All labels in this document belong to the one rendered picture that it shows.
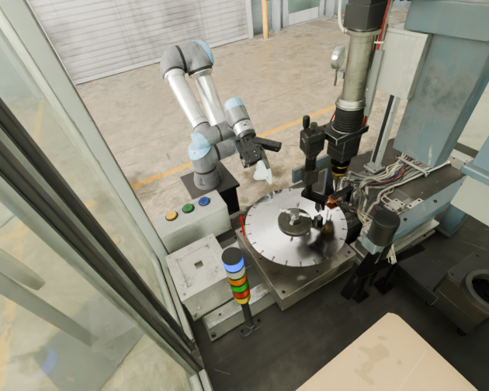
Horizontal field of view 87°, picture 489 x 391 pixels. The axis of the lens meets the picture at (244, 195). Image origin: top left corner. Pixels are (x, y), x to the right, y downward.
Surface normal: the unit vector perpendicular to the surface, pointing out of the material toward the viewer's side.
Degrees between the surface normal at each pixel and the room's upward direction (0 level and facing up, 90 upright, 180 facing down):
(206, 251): 0
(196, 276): 0
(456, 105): 90
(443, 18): 90
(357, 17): 90
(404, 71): 90
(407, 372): 0
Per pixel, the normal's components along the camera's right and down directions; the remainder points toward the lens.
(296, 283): -0.11, -0.71
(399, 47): -0.87, 0.40
